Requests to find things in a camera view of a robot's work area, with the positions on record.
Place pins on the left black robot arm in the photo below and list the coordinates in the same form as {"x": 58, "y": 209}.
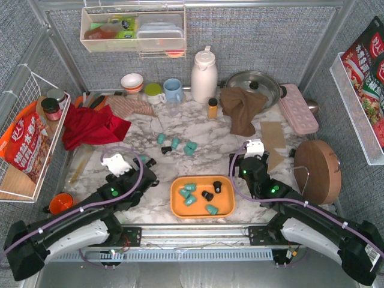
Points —
{"x": 91, "y": 222}

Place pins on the orange plastic tray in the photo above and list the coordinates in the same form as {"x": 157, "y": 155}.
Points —
{"x": 225, "y": 201}

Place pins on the steel pot with lid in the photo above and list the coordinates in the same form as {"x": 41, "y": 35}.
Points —
{"x": 257, "y": 82}

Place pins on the black small lid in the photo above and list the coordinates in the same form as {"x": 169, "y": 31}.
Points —
{"x": 292, "y": 153}

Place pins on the green lid white cup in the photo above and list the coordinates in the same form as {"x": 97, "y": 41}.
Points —
{"x": 154, "y": 94}

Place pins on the red cloth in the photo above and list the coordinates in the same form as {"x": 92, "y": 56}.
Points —
{"x": 88, "y": 126}

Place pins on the orange cup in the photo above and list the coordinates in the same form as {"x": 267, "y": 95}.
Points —
{"x": 61, "y": 202}

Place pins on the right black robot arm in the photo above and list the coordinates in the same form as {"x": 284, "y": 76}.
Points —
{"x": 357, "y": 247}

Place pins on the right white wall basket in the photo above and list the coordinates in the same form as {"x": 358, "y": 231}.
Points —
{"x": 368, "y": 141}

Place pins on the clear plastic food container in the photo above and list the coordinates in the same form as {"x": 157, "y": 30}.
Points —
{"x": 158, "y": 32}

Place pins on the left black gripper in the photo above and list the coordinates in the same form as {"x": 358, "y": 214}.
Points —
{"x": 143, "y": 170}

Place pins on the teal coffee capsule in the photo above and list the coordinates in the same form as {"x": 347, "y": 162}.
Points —
{"x": 190, "y": 187}
{"x": 212, "y": 210}
{"x": 175, "y": 143}
{"x": 161, "y": 138}
{"x": 144, "y": 158}
{"x": 191, "y": 199}
{"x": 190, "y": 148}
{"x": 184, "y": 193}

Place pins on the cream wall shelf basket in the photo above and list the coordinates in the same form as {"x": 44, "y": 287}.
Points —
{"x": 98, "y": 35}

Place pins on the blue mug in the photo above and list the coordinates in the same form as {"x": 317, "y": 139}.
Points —
{"x": 173, "y": 90}

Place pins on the silver lid glass jar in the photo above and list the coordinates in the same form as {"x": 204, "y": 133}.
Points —
{"x": 58, "y": 94}

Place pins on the white thermos jug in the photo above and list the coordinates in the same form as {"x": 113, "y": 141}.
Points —
{"x": 204, "y": 76}

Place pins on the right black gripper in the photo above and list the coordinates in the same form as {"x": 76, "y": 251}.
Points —
{"x": 237, "y": 159}

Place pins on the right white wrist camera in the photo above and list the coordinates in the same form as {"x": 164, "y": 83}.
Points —
{"x": 254, "y": 148}

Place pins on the black coffee capsule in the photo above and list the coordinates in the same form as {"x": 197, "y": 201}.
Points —
{"x": 166, "y": 149}
{"x": 151, "y": 163}
{"x": 217, "y": 186}
{"x": 207, "y": 196}

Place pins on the white orange striped bowl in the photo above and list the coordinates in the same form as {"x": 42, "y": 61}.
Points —
{"x": 132, "y": 83}

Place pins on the tan scouring pad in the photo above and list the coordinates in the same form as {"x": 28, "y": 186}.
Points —
{"x": 272, "y": 135}
{"x": 274, "y": 159}

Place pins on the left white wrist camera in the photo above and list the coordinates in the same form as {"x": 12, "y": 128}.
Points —
{"x": 116, "y": 165}

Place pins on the red snack bag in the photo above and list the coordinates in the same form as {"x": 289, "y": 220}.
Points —
{"x": 24, "y": 146}

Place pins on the striped beige cloth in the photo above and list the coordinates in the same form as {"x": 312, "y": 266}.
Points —
{"x": 123, "y": 107}

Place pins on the pink egg tray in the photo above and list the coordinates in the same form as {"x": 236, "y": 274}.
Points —
{"x": 296, "y": 111}

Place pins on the orange spice bottle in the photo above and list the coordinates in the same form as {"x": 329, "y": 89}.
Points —
{"x": 212, "y": 108}

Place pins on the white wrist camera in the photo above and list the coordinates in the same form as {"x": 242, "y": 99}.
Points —
{"x": 116, "y": 165}
{"x": 254, "y": 148}

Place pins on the white wire wall basket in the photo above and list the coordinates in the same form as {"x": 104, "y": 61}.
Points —
{"x": 15, "y": 185}

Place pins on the round wooden board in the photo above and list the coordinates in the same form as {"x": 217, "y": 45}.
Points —
{"x": 317, "y": 172}

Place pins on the brown cloth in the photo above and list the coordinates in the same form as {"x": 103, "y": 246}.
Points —
{"x": 241, "y": 106}

